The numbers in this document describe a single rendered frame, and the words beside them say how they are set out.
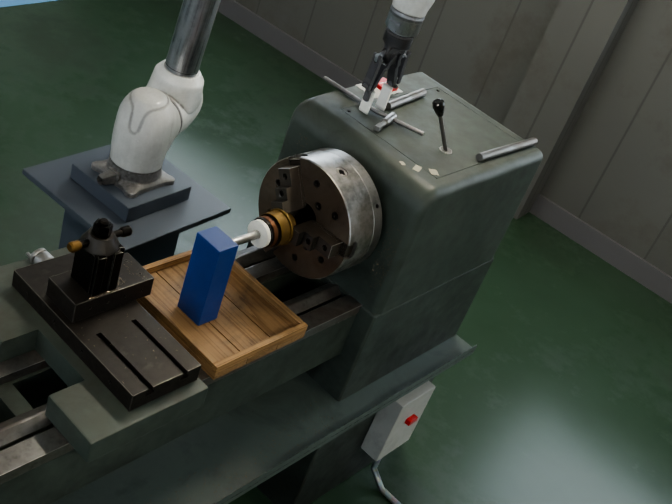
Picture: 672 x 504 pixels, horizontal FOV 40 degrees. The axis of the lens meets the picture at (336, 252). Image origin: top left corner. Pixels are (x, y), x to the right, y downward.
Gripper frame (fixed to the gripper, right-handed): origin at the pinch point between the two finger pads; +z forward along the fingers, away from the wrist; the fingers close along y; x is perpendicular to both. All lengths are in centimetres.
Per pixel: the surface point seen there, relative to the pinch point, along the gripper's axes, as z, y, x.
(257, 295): 42, 42, 14
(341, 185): 7.8, 30.3, 18.6
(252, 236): 21, 50, 13
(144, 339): 33, 84, 20
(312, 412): 76, 26, 33
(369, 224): 15.8, 24.5, 26.4
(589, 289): 130, -213, 22
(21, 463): 44, 117, 28
